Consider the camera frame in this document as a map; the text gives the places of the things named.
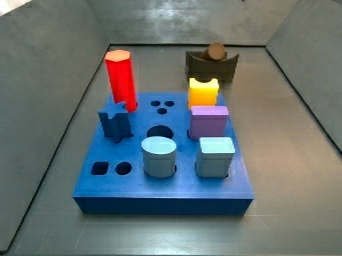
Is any blue star peg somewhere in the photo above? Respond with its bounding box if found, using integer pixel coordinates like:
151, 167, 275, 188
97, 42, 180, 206
97, 102, 133, 143

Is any yellow arch block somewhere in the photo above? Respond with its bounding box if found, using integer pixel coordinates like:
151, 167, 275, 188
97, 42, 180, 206
188, 78, 219, 107

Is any light blue cylinder peg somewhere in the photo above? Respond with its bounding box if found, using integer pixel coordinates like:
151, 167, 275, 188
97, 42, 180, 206
141, 136, 176, 178

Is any purple rectangular block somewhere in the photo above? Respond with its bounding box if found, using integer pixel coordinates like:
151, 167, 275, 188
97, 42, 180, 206
188, 106, 228, 139

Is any blue shape sorter board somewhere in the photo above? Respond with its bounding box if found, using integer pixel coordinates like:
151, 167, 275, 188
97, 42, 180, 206
72, 93, 254, 216

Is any red hexagonal peg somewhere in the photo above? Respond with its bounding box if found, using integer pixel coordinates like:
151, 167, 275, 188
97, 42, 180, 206
104, 49, 137, 112

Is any brown cylinder peg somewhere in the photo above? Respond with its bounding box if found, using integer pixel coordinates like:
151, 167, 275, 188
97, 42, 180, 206
200, 42, 226, 61

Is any black curved cradle stand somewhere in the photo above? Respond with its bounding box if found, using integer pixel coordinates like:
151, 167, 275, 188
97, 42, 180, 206
186, 51, 239, 83

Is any light blue square peg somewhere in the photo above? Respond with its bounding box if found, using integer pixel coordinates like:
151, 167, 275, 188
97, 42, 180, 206
195, 137, 235, 178

